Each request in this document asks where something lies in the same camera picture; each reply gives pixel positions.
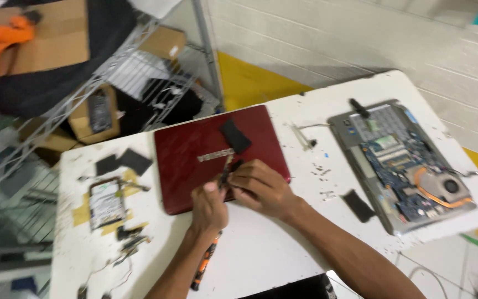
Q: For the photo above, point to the black foam strip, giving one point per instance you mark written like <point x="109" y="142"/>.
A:
<point x="359" y="206"/>

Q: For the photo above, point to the small black laptop component strip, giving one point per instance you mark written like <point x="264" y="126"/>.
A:
<point x="225" y="176"/>

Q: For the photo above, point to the silver hard drive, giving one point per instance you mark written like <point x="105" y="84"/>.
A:
<point x="106" y="203"/>

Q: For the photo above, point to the black foam pad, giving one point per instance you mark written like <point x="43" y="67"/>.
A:
<point x="235" y="136"/>

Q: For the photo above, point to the black square pad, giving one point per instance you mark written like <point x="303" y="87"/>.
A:
<point x="106" y="165"/>
<point x="136" y="161"/>

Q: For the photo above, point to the red laptop lid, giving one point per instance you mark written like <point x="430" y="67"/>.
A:
<point x="189" y="166"/>

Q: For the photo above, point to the orange black screwdriver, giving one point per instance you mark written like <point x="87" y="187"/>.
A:
<point x="201" y="270"/>

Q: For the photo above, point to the opened grey laptop base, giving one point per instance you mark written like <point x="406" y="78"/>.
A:
<point x="401" y="166"/>

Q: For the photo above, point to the cluster of small screws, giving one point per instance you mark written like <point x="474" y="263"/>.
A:
<point x="321" y="169"/>

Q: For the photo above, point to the person's left hand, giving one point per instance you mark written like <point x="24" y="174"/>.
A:
<point x="206" y="209"/>

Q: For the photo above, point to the person's right fingers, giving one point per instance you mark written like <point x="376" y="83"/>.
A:
<point x="243" y="178"/>

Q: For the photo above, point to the person's right hand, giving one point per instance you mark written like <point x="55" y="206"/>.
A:
<point x="264" y="191"/>

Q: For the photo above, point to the black flat object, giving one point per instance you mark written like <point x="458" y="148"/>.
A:
<point x="288" y="288"/>

